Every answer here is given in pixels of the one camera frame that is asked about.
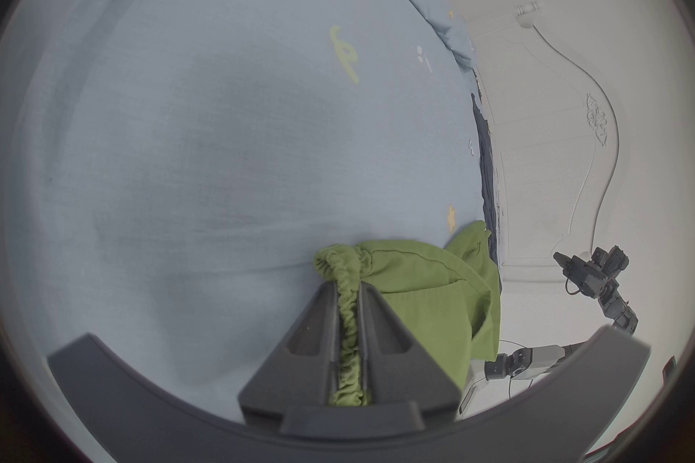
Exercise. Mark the dark blue T-shirt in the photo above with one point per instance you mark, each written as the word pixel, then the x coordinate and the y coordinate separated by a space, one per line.
pixel 486 168

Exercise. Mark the bed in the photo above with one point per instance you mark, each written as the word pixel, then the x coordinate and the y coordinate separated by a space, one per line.
pixel 217 124

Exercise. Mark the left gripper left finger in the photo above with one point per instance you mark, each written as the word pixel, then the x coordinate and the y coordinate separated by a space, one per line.
pixel 282 385

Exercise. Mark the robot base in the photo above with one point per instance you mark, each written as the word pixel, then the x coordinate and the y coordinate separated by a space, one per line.
pixel 473 390

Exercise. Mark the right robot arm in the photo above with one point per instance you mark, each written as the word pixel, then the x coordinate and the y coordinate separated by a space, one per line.
pixel 619 314

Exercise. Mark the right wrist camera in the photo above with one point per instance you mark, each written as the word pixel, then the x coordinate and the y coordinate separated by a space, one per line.
pixel 601 257

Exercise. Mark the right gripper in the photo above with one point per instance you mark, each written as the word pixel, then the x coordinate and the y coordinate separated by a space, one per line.
pixel 586 279

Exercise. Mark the green shorts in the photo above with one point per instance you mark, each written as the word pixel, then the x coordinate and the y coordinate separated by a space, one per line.
pixel 423 298

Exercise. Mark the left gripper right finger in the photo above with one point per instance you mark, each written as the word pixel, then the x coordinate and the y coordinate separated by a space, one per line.
pixel 418 379

